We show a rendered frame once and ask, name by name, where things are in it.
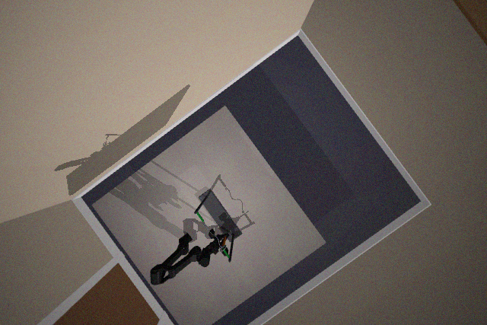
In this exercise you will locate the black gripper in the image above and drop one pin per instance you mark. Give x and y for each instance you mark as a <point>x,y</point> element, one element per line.
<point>216,238</point>

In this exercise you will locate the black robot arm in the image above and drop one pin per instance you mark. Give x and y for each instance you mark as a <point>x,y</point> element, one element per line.
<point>196,254</point>

